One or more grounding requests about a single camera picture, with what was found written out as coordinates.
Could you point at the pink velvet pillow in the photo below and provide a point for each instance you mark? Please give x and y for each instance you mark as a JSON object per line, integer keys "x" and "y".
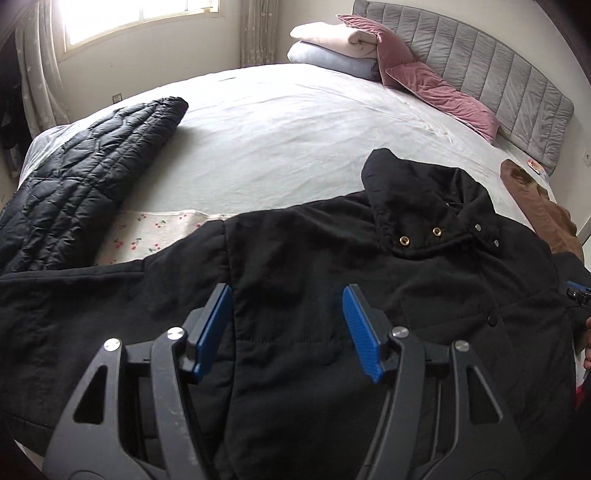
{"x": 443, "y": 94}
{"x": 388, "y": 46}

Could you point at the patterned sheer curtain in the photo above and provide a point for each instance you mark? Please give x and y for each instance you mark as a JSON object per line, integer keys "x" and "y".
{"x": 41, "y": 74}
{"x": 258, "y": 32}

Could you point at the grey padded headboard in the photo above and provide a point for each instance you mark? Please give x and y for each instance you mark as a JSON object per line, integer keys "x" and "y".
{"x": 485, "y": 64}

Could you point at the red box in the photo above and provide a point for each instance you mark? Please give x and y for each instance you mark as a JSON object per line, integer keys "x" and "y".
{"x": 584, "y": 392}

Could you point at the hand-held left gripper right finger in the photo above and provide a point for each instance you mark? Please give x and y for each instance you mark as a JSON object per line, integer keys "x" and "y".
{"x": 362, "y": 327}

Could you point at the bed with white sheet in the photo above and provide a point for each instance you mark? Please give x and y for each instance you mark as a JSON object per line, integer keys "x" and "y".
{"x": 286, "y": 138}

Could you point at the black quilted jacket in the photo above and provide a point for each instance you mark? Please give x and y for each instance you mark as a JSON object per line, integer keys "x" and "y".
{"x": 83, "y": 175}

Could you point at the person's right hand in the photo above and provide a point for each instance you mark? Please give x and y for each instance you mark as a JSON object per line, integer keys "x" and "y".
{"x": 588, "y": 346}

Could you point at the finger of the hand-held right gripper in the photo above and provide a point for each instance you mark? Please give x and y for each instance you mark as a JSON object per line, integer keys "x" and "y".
{"x": 576, "y": 286}

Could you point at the window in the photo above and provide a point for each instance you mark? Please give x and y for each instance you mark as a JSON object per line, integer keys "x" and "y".
{"x": 115, "y": 18}

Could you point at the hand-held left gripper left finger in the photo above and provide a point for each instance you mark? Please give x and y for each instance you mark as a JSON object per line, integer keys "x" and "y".
{"x": 216, "y": 323}

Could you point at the folded cream blanket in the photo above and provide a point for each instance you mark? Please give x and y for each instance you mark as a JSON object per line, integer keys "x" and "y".
{"x": 323, "y": 37}

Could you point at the brown garment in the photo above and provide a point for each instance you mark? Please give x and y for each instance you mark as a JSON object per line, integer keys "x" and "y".
{"x": 549, "y": 217}

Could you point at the light blue pillow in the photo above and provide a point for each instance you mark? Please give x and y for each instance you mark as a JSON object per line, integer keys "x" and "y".
{"x": 318, "y": 57}

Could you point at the small orange packet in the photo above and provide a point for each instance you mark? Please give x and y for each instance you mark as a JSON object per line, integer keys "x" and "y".
{"x": 536, "y": 167}

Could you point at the dark hanging clothes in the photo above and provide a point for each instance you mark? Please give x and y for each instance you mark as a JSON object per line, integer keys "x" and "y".
{"x": 9, "y": 101}

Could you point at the black padded coat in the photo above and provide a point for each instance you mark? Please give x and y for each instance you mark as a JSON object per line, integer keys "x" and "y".
{"x": 300, "y": 258}

